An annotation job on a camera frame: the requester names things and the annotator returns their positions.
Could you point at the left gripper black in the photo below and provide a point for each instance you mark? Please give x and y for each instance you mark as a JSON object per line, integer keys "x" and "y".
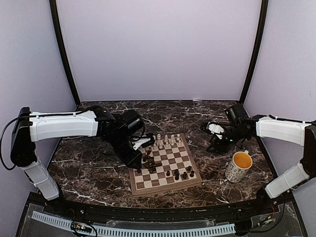
{"x": 129, "y": 161}

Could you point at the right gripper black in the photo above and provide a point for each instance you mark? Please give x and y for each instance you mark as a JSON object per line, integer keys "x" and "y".
{"x": 220, "y": 147}

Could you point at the patterned mug yellow inside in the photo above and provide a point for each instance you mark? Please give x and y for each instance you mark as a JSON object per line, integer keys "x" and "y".
{"x": 239, "y": 166}

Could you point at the wooden chess board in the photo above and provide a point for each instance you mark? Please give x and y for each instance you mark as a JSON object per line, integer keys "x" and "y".
{"x": 174, "y": 153}

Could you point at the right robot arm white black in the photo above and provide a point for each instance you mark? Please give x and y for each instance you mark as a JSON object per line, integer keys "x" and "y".
{"x": 243, "y": 127}

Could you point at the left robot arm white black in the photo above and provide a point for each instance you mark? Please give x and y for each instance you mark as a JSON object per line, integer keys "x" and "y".
{"x": 124, "y": 132}

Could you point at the pile of dark chess pieces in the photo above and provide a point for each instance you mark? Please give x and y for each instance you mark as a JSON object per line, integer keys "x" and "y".
{"x": 150, "y": 163}

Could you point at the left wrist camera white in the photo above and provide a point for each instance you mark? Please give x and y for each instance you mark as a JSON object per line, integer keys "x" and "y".
{"x": 144, "y": 141}

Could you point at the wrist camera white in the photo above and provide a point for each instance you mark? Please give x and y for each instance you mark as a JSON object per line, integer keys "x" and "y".
{"x": 212, "y": 128}
{"x": 144, "y": 141}

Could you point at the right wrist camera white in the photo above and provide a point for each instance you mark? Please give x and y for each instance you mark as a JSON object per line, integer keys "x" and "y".
{"x": 212, "y": 128}

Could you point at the black front rail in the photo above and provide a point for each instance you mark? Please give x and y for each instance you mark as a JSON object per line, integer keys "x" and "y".
{"x": 227, "y": 212}

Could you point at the white slotted cable duct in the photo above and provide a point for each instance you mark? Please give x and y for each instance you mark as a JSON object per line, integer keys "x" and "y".
{"x": 83, "y": 230}

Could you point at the right black frame post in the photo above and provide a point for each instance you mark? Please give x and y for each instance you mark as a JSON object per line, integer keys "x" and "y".
{"x": 255, "y": 51}

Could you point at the black frame post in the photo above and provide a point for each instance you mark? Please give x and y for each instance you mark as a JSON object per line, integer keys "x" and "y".
{"x": 255, "y": 51}
{"x": 62, "y": 51}

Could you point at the left black frame post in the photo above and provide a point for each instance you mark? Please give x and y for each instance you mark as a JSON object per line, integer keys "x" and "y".
{"x": 62, "y": 51}

